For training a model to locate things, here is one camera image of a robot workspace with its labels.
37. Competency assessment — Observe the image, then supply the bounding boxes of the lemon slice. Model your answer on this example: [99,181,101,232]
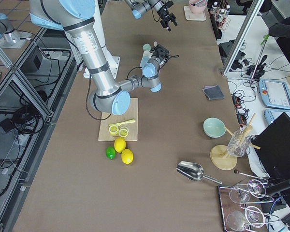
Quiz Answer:
[108,125,119,136]
[118,126,129,138]

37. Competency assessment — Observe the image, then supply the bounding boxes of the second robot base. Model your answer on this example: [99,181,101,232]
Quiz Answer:
[0,13,30,49]

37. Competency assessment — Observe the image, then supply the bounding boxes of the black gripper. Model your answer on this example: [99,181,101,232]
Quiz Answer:
[158,6,178,31]
[151,44,169,60]

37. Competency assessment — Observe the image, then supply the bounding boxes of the pink bowl of ice cubes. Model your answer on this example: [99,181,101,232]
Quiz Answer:
[188,0,207,14]

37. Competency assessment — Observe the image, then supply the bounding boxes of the wine glass rack tray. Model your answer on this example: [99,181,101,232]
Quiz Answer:
[217,177,290,232]

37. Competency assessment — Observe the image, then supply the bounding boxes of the blue teach pendant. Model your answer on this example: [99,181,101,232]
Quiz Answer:
[259,79,290,110]
[264,108,290,126]

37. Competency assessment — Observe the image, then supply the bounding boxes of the black monitor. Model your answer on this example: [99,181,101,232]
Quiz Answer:
[252,113,290,179]

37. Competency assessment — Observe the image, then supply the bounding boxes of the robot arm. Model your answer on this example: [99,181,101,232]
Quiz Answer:
[29,0,171,115]
[125,0,178,31]

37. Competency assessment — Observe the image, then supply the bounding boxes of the cream plastic tray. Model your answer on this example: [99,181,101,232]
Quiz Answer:
[184,5,206,21]

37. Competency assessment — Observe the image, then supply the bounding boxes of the yellow plastic knife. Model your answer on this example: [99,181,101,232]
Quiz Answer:
[108,119,136,127]

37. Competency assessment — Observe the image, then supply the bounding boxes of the mint green cup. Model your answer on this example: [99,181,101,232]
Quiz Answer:
[142,43,151,51]

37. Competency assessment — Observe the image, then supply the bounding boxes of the wooden stand with round base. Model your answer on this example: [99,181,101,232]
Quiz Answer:
[210,113,260,170]

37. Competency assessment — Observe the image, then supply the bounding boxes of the grey folded cloth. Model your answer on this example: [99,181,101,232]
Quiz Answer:
[202,85,225,101]

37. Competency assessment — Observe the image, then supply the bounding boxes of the aluminium frame post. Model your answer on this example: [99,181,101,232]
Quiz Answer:
[221,0,264,77]

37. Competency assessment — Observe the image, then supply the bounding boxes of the small white bottle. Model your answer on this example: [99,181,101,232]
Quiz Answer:
[217,9,225,23]
[211,1,218,15]
[225,5,230,17]

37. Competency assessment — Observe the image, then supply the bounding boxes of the light blue cup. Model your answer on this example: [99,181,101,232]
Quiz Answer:
[139,50,152,68]

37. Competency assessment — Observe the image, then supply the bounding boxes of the black power strip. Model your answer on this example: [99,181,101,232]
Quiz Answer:
[232,94,247,126]

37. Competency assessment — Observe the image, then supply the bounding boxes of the green bowl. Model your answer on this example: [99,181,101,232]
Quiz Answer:
[203,117,226,138]

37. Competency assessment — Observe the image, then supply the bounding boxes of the clear glass on stand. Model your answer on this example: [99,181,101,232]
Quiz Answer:
[227,130,251,157]

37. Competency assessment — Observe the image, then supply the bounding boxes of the shiny metal scoop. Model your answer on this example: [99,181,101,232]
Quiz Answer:
[176,161,222,185]

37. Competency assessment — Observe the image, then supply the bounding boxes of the wooden cutting board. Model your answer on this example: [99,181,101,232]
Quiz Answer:
[98,98,138,142]

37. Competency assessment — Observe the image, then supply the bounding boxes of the yellow lemon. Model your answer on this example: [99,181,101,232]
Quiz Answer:
[114,137,126,153]
[121,149,134,164]

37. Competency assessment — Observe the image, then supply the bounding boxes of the green lime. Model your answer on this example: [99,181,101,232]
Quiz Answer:
[105,146,116,160]

